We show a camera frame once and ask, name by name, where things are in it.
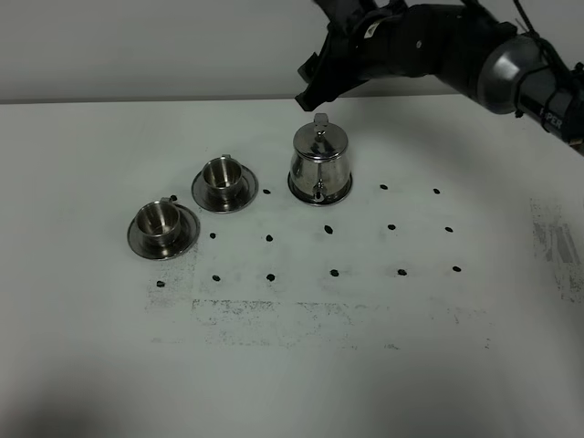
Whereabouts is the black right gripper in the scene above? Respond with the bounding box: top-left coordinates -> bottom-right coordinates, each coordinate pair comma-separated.
295,1 -> 408,111

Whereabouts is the stainless steel teapot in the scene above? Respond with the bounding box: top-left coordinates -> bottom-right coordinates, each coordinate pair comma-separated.
288,113 -> 352,195

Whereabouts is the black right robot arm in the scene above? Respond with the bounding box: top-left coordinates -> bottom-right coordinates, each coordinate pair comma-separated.
296,1 -> 583,153

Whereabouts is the steel saucer under teapot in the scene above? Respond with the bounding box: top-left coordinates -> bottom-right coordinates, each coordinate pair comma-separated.
287,174 -> 353,206

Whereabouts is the far stainless steel saucer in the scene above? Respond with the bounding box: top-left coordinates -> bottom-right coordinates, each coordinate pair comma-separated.
191,162 -> 259,214

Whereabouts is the stainless steel saucer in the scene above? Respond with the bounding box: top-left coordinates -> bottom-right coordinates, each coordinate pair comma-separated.
191,162 -> 259,214
127,203 -> 200,260

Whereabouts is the far stainless steel teacup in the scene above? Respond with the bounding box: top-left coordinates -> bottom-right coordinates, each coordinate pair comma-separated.
202,155 -> 243,200

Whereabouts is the stainless steel teacup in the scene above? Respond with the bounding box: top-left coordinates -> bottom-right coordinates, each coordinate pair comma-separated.
202,155 -> 243,200
135,198 -> 181,246

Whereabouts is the near stainless steel saucer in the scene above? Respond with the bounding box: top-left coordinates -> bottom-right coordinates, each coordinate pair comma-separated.
127,203 -> 200,260

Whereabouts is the near stainless steel teacup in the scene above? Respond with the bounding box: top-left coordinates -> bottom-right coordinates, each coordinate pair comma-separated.
135,198 -> 181,246

